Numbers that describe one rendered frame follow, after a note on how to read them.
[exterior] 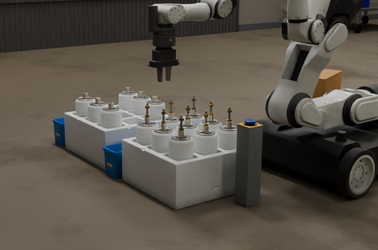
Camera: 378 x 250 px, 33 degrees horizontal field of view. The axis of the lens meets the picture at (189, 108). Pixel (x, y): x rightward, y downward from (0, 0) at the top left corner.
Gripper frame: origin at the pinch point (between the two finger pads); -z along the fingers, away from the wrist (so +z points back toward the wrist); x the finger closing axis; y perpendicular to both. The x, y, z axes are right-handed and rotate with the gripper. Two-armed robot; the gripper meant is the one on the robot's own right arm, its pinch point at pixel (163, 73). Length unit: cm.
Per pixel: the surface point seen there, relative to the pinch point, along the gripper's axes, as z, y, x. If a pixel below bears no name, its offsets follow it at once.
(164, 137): -24.4, 4.2, 2.6
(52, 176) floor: -48, -41, 30
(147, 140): -28.5, -7.8, 2.8
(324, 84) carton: -21, -20, -116
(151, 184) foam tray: -42.9, 2.7, 7.9
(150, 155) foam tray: -31.2, 2.3, 7.9
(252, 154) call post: -27.2, 32.6, -17.8
